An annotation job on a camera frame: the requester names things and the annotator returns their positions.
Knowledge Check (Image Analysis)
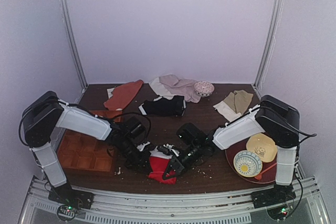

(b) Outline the red white underwear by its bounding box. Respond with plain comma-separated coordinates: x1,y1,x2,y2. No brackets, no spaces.
148,148,176,185

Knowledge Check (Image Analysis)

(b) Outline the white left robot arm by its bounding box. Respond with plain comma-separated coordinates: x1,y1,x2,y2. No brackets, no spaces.
18,91,152,189

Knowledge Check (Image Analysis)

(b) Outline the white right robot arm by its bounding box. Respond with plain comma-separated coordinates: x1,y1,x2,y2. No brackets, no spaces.
159,95,315,186

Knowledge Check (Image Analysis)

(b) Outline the black white underwear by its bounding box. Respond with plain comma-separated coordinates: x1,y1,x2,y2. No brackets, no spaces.
139,95,186,116

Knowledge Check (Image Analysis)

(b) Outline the beige white underwear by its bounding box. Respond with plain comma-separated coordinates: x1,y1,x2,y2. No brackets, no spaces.
213,90,254,122

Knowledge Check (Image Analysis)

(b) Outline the rust orange underwear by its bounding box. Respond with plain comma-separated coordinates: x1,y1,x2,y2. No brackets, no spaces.
103,80,144,111

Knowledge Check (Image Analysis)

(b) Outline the mauve white underwear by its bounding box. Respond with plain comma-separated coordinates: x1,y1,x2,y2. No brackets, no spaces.
149,74,201,103

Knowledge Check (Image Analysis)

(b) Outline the blue yellow patterned bowl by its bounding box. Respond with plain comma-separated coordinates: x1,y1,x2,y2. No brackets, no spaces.
233,150,263,178

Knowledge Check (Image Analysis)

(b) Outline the red dotted white bowl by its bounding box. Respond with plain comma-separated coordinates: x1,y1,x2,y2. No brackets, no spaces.
194,81,215,97

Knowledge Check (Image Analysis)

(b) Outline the wooden compartment tray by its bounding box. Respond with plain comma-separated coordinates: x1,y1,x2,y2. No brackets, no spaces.
57,110,124,177

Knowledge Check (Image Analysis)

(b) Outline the yellow square panda plate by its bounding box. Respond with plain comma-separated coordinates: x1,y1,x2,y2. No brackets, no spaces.
246,133,277,163

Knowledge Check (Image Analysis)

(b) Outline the orange plastic spoon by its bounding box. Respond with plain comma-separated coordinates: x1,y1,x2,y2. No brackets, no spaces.
254,163,277,180

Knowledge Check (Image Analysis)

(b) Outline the round red tray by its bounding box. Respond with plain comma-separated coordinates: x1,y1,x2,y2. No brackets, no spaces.
225,139,277,184

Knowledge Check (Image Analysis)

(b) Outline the left circuit board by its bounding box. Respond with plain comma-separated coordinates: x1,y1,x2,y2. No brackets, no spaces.
56,205,79,222

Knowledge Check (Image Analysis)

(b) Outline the circuit board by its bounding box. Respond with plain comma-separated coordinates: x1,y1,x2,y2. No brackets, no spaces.
56,205,79,222
267,205,293,221

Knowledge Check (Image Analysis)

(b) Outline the right circuit board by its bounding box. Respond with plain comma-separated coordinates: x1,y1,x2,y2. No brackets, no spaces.
267,205,293,221

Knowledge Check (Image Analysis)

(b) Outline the front aluminium rail frame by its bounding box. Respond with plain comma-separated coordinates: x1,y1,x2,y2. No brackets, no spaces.
17,175,331,224

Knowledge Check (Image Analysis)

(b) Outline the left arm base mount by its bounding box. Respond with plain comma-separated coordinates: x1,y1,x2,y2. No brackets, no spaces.
48,182,94,209

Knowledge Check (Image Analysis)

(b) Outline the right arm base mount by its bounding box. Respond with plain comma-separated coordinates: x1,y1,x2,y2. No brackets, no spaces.
251,185,296,209

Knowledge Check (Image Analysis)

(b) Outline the right aluminium corner post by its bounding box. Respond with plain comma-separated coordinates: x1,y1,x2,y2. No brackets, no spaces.
254,0,284,92

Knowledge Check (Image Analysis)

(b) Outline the aluminium corner post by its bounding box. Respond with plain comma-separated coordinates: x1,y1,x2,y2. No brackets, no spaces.
59,0,88,90
254,0,284,92

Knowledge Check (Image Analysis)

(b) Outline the left aluminium corner post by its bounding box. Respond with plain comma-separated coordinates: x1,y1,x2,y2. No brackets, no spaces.
59,0,88,90

